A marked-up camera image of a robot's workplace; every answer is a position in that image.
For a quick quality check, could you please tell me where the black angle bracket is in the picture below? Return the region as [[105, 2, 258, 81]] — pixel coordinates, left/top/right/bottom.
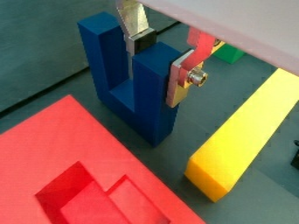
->
[[292, 140, 299, 170]]

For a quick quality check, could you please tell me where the yellow long bar block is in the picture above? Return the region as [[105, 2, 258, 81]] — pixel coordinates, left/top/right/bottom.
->
[[185, 69, 299, 202]]

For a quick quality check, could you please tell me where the green zigzag block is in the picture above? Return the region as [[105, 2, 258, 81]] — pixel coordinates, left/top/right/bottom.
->
[[213, 44, 245, 64]]

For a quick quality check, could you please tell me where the red slotted board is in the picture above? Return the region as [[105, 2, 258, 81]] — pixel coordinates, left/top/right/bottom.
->
[[0, 96, 206, 224]]

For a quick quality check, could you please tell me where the silver red gripper left finger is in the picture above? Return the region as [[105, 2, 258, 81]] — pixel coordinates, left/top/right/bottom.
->
[[117, 0, 157, 78]]

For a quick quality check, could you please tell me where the blue U-shaped block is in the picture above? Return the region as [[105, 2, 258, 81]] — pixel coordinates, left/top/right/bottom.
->
[[78, 12, 181, 146]]

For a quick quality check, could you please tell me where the silver red gripper right finger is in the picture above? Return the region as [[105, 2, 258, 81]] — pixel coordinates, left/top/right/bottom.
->
[[166, 27, 223, 108]]

